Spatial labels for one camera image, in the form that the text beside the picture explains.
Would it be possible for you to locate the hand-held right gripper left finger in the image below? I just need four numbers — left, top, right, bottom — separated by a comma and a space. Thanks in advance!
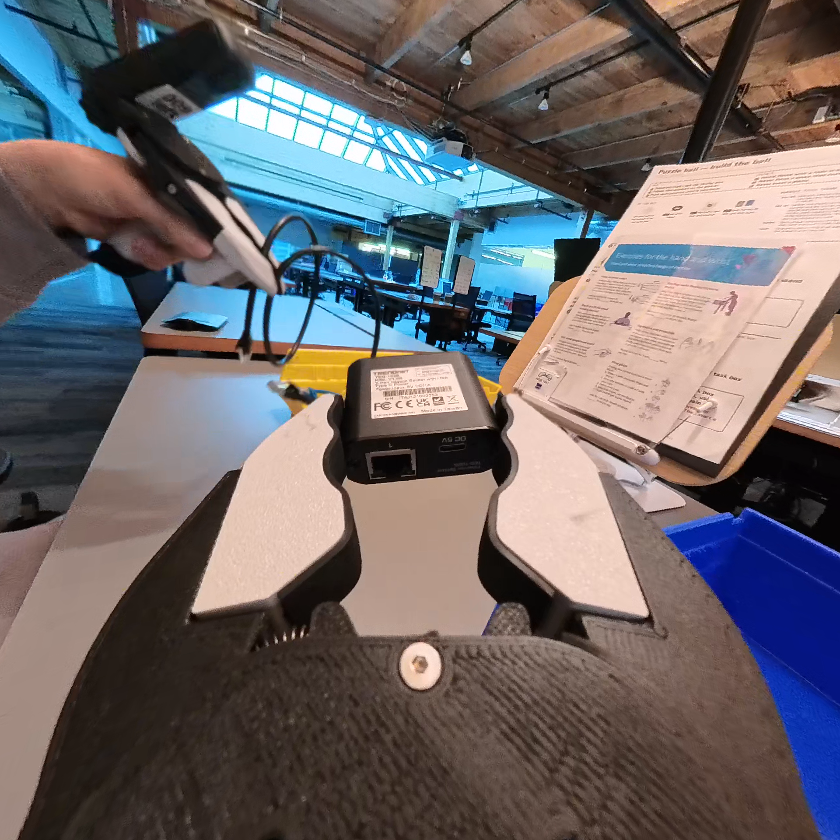
190, 394, 363, 621

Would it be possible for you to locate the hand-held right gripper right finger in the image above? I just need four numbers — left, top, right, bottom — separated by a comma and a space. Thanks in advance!
478, 392, 651, 634

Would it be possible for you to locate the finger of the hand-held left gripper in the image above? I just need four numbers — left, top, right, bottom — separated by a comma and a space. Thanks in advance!
190, 190, 284, 296
182, 255, 253, 290

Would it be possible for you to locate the black ethernet cable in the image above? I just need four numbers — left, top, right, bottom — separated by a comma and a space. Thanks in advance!
236, 215, 383, 365

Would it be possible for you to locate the yellow divided plastic bin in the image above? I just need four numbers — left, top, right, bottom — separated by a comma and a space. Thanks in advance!
281, 348, 503, 403

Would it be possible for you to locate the black network adapter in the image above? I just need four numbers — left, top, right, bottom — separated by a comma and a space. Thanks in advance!
344, 353, 501, 484

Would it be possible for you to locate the blue plastic bin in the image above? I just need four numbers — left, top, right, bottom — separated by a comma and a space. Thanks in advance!
484, 507, 840, 840

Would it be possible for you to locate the person's left forearm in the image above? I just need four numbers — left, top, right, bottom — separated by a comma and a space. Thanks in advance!
0, 141, 89, 326

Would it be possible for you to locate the grey desk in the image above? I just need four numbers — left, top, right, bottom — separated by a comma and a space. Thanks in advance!
141, 282, 442, 358
0, 354, 719, 840

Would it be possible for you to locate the white task sheet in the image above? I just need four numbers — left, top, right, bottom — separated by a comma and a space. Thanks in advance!
518, 146, 840, 468

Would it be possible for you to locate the person's left hand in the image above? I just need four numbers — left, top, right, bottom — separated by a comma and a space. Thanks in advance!
0, 140, 214, 271

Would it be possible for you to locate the dark flat pouch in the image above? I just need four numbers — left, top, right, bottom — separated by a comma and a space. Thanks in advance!
161, 311, 229, 332

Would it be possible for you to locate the wooden document stand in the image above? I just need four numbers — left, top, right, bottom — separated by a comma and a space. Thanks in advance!
499, 144, 840, 514

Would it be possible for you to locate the white ceiling projector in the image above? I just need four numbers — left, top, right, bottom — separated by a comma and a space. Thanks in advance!
425, 134, 476, 174

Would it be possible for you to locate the black steel column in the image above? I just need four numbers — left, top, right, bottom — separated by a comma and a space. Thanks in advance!
682, 0, 774, 165

